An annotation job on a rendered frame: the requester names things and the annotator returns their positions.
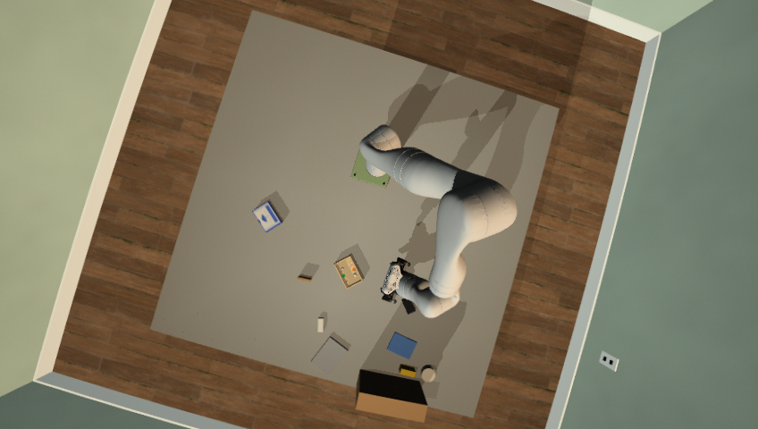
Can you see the covered wooden puzzle box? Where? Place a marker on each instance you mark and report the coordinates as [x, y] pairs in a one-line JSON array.
[[348, 272]]

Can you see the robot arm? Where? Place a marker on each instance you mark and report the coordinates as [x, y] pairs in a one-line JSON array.
[[474, 213]]

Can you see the blue flat square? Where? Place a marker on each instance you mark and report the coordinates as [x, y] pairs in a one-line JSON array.
[[402, 346]]

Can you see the grey flat board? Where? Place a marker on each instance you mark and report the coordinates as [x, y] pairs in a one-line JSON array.
[[328, 355]]

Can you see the small black block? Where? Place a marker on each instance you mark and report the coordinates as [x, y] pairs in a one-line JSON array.
[[407, 308]]

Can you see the yellow block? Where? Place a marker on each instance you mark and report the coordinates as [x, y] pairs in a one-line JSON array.
[[407, 372]]

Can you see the beige cylinder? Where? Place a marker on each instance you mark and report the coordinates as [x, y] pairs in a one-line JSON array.
[[428, 375]]

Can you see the small brown block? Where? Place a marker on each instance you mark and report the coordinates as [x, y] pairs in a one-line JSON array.
[[305, 277]]

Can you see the large brown box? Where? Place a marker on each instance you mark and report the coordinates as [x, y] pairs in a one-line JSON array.
[[391, 408]]

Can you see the blue and white box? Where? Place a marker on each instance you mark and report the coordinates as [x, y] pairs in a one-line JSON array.
[[266, 217]]

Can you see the beige table with dark legs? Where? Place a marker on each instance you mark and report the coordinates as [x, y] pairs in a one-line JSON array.
[[284, 148]]

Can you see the white wall socket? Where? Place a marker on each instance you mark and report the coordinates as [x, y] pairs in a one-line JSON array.
[[609, 361]]

